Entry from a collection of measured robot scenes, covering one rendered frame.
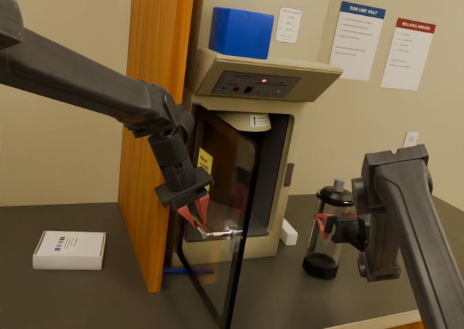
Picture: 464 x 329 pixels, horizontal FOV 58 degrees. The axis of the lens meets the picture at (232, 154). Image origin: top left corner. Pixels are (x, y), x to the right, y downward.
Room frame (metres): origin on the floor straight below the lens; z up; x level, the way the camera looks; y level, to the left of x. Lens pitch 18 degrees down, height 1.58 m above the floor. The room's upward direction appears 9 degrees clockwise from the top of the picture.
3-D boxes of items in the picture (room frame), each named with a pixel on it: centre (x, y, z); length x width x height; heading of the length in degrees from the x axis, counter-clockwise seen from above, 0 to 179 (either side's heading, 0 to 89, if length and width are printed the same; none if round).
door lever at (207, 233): (0.72, 0.02, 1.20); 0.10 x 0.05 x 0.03; 27
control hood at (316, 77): (0.96, -0.06, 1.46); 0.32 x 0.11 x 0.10; 116
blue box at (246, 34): (0.92, 0.02, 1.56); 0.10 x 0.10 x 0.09; 26
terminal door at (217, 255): (0.80, 0.03, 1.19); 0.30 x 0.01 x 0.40; 27
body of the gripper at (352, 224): (0.96, -0.35, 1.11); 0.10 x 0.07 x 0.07; 115
